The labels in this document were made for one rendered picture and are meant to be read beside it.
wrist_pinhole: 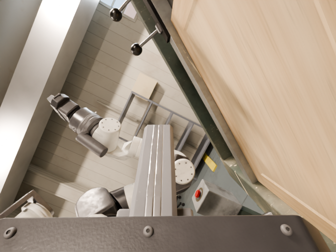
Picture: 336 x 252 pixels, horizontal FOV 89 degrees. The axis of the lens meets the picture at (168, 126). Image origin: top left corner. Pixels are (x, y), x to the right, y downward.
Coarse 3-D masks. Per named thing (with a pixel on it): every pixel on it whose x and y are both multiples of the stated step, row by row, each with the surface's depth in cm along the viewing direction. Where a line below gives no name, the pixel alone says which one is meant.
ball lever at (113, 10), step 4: (128, 0) 51; (124, 4) 52; (112, 8) 53; (116, 8) 53; (120, 8) 52; (112, 12) 52; (116, 12) 52; (120, 12) 53; (112, 16) 53; (116, 16) 53; (120, 16) 54; (116, 20) 54
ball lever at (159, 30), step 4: (156, 24) 50; (156, 28) 50; (160, 28) 50; (152, 32) 52; (156, 32) 51; (160, 32) 50; (148, 36) 52; (152, 36) 52; (144, 40) 53; (148, 40) 53; (132, 44) 55; (136, 44) 54; (140, 44) 54; (132, 48) 54; (136, 48) 54; (140, 48) 55; (132, 52) 55; (136, 52) 55; (140, 52) 56
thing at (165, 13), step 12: (156, 0) 47; (168, 12) 48; (168, 24) 48; (180, 48) 49; (180, 60) 54; (192, 60) 50; (192, 72) 50; (204, 84) 51; (204, 96) 52; (216, 108) 52; (216, 120) 54; (228, 132) 54; (228, 144) 57; (240, 156) 55; (240, 168) 60; (252, 180) 56
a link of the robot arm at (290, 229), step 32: (0, 224) 5; (32, 224) 5; (64, 224) 5; (96, 224) 5; (128, 224) 5; (160, 224) 5; (192, 224) 5; (224, 224) 5; (256, 224) 5; (288, 224) 5
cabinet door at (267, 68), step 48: (192, 0) 31; (240, 0) 21; (288, 0) 15; (192, 48) 44; (240, 48) 26; (288, 48) 18; (240, 96) 35; (288, 96) 22; (240, 144) 52; (288, 144) 28; (288, 192) 39
